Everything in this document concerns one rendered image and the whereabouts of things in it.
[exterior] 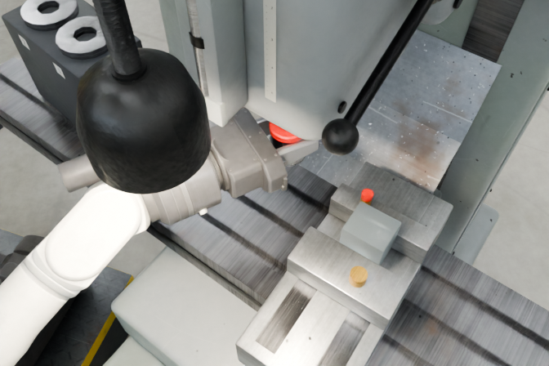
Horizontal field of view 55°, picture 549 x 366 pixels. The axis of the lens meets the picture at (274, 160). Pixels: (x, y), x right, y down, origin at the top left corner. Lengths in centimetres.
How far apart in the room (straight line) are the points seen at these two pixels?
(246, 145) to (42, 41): 43
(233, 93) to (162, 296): 51
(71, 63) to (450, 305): 67
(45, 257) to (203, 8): 32
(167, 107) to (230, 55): 18
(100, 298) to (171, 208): 90
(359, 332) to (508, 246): 144
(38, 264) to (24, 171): 173
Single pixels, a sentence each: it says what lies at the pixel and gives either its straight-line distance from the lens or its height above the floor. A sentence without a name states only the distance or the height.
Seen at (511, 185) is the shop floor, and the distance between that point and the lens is 227.
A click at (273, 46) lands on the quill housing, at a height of 142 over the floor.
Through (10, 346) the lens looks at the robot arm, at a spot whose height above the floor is 116.
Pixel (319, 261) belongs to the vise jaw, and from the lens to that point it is 71.
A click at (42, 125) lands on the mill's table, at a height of 97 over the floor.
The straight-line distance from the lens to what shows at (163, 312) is 90.
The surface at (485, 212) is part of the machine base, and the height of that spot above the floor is 20.
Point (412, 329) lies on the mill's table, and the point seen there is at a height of 97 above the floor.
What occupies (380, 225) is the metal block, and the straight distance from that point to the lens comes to 70.
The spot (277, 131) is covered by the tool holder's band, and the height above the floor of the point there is 121.
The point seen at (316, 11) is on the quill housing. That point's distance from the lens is 39.
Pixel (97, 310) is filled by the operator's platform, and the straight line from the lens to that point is 147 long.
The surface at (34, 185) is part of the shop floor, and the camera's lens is 227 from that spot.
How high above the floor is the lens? 171
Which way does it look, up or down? 53 degrees down
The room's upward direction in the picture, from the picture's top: straight up
